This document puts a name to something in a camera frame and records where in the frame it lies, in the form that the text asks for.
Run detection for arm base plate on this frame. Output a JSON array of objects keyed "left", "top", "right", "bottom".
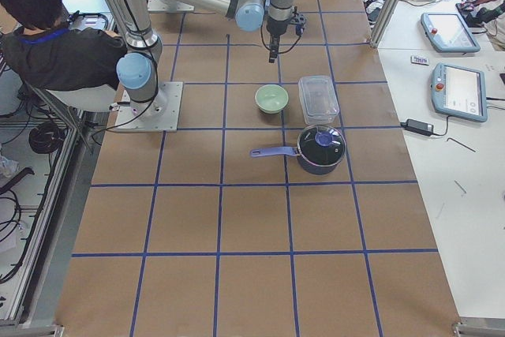
[{"left": 114, "top": 81, "right": 184, "bottom": 133}]

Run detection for green bowl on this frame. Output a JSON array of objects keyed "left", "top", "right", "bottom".
[{"left": 255, "top": 84, "right": 289, "bottom": 114}]

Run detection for teach pendant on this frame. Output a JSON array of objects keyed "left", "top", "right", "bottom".
[
  {"left": 420, "top": 13, "right": 481, "bottom": 53},
  {"left": 431, "top": 63, "right": 488, "bottom": 122}
]

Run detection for far teach pendant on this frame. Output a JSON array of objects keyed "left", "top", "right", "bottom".
[{"left": 420, "top": 13, "right": 481, "bottom": 53}]

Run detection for near teach pendant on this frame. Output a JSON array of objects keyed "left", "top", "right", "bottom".
[{"left": 431, "top": 63, "right": 488, "bottom": 122}]

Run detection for dark blue saucepan with lid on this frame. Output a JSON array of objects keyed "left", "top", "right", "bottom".
[{"left": 249, "top": 125, "right": 346, "bottom": 175}]

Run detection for black power adapter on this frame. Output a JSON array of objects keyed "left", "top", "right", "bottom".
[{"left": 400, "top": 118, "right": 434, "bottom": 137}]

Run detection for aluminium frame post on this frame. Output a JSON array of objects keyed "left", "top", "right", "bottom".
[{"left": 369, "top": 0, "right": 399, "bottom": 48}]

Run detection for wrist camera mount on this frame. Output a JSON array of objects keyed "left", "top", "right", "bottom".
[{"left": 288, "top": 6, "right": 307, "bottom": 37}]

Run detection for clear plastic food container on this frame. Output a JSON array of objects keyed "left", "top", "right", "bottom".
[{"left": 298, "top": 75, "right": 340, "bottom": 125}]

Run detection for person in black shirt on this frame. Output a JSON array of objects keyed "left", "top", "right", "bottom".
[{"left": 1, "top": 0, "right": 127, "bottom": 111}]

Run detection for small label card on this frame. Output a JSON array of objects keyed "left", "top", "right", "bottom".
[{"left": 410, "top": 55, "right": 429, "bottom": 66}]

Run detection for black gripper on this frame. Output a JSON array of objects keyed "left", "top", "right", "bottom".
[{"left": 267, "top": 17, "right": 288, "bottom": 63}]

